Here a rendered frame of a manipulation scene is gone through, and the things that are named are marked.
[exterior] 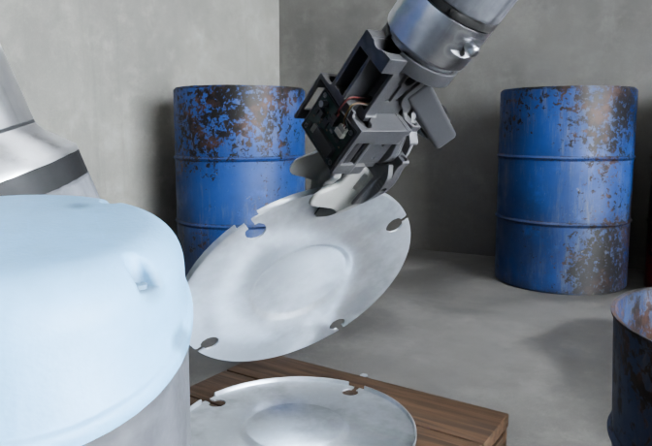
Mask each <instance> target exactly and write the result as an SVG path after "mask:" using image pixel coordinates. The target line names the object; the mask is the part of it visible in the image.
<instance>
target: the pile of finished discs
mask: <svg viewBox="0 0 652 446"><path fill-rule="evenodd" d="M353 389H354V387H353V386H349V382H348V381H344V380H339V379H333V378H324V377H310V376H289V377H276V378H267V379H260V380H254V381H249V382H245V383H241V384H238V385H234V386H231V387H228V388H225V389H222V390H219V391H217V392H214V397H212V398H210V400H211V401H217V400H221V401H224V402H225V404H224V405H222V406H218V407H212V406H209V404H210V403H209V402H208V401H203V402H202V400H201V399H200V400H198V401H196V402H195V403H193V404H192V405H191V406H190V426H191V446H415V444H416V436H417V432H416V425H415V423H414V420H413V418H412V417H411V415H410V414H409V412H408V411H407V410H406V409H405V408H404V407H403V406H402V405H401V404H400V403H398V402H397V401H396V400H394V399H393V398H391V397H389V396H387V395H386V394H384V393H382V392H380V391H378V390H375V389H373V388H370V387H367V386H364V389H361V388H359V389H358V390H356V392H358V394H357V395H353V396H348V395H344V394H343V393H342V392H343V391H346V390H353Z"/></svg>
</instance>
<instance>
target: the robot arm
mask: <svg viewBox="0 0 652 446"><path fill-rule="evenodd" d="M517 1H518V0H397V2H396V3H395V5H394V6H393V8H392V9H391V11H390V13H389V15H388V18H387V19H388V21H387V22H386V24H385V25H384V27H383V28H382V30H381V31H376V30H371V29H366V31H365V32H364V34H363V36H362V37H361V39H360V40H359V42H358V43H357V45H356V47H355V48H354V50H353V51H352V53H350V55H349V57H348V58H347V60H346V61H345V63H344V65H343V66H342V68H341V70H340V71H339V73H338V74H332V73H320V74H319V76H318V78H317V79H316V81H315V83H314V84H313V86H312V87H311V89H310V91H309V93H308V95H307V96H306V98H305V100H304V101H303V103H302V104H301V106H300V107H299V108H298V110H297V112H296V113H295V115H294V117H295V118H303V119H304V122H303V123H302V127H303V129H304V130H305V132H306V134H307V135H308V137H309V138H310V140H311V142H312V143H313V145H314V147H315V148H316V151H314V152H312V153H309V154H307V155H304V156H301V157H299V158H297V159H295V160H294V161H293V163H292V164H291V166H290V169H289V170H290V173H291V174H292V175H298V176H301V177H305V178H309V179H312V181H311V185H310V189H312V188H317V187H322V186H328V187H326V188H324V189H321V190H319V191H317V192H316V193H315V194H313V196H312V197H311V198H310V200H309V204H310V205H311V206H313V207H318V209H317V211H316V212H315V216H316V217H324V216H332V215H336V214H339V213H342V212H344V211H347V210H349V209H351V208H354V207H357V206H359V205H361V204H364V203H366V202H368V201H370V200H372V199H374V198H376V197H378V196H380V195H382V194H383V193H385V192H387V191H388V190H389V189H390V188H391V187H392V186H393V185H394V184H395V183H396V181H397V180H398V178H399V176H400V174H401V172H402V170H403V169H404V167H405V166H407V165H408V164H409V161H408V159H407V156H408V155H409V153H410V151H411V149H412V147H413V146H414V145H416V144H418V139H417V134H418V135H420V136H421V137H423V138H426V139H429V140H430V142H431V143H432V144H433V146H434V147H435V148H441V147H442V146H444V145H445V144H446V143H448V142H450V141H451V140H452V139H454V138H455V136H456V133H455V131H454V129H453V127H452V125H451V123H450V116H449V112H448V110H447V109H446V107H445V106H444V105H443V104H441V103H440V100H439V98H438V96H437V94H436V92H435V90H434V88H433V87H435V88H444V87H447V86H448V85H449V84H450V82H451V81H452V80H453V79H454V77H455V76H456V75H457V73H458V72H459V71H461V70H463V69H464V68H465V66H466V65H467V64H468V63H469V61H470V60H471V59H472V58H473V57H475V56H477V55H478V53H479V48H480V47H481V46H482V45H483V43H484V42H485V41H486V40H487V38H488V37H489V36H490V35H491V33H492V32H493V31H494V30H495V29H496V27H497V26H498V25H499V23H500V22H501V21H502V20H503V18H504V17H505V16H506V14H507V13H508V12H509V11H510V9H511V8H512V7H513V6H514V4H515V3H516V2H517ZM317 87H323V88H324V89H323V91H322V92H321V94H320V95H319V97H318V99H317V100H316V102H315V103H314V105H313V107H312V108H306V106H307V104H308V102H309V101H310V98H311V97H312V95H313V94H314V92H315V90H316V89H317ZM342 174H343V176H342V177H341V175H342ZM338 179H340V180H339V181H337V180H338ZM336 181H337V182H336ZM335 182H336V183H335ZM329 185H330V186H329ZM192 329H193V301H192V297H191V293H190V289H189V286H188V283H187V281H186V278H185V271H184V260H183V254H182V250H181V246H180V244H179V240H178V239H177V237H176V235H175V234H174V232H173V231H172V230H171V228H170V227H169V226H168V225H167V224H166V223H165V222H163V221H162V220H161V219H160V218H158V217H157V216H155V215H154V214H152V213H150V212H148V211H146V210H143V209H141V208H138V207H134V206H131V205H127V204H124V203H118V204H109V203H108V202H107V201H106V200H104V199H100V197H99V194H98V192H97V190H96V187H95V185H94V183H93V180H92V178H91V176H90V174H89V171H88V170H87V167H86V165H85V164H84V161H83V159H82V155H81V153H80V151H79V148H78V146H77V144H76V143H73V142H71V141H68V140H66V139H64V138H61V137H59V136H57V135H55V134H53V133H51V132H49V131H47V130H44V129H43V128H42V127H41V126H39V125H38V124H37V123H36V122H35V120H34V118H33V116H32V113H31V111H30V110H29V108H28V105H27V103H26V101H25V99H24V96H23V94H22V92H21V90H20V87H19V85H18V83H17V81H16V77H15V75H14V73H13V71H12V68H11V66H10V64H9V62H8V59H7V57H6V55H5V53H4V50H3V49H2V47H1V45H0V446H191V426H190V390H189V354H188V347H189V343H190V339H191V335H192Z"/></svg>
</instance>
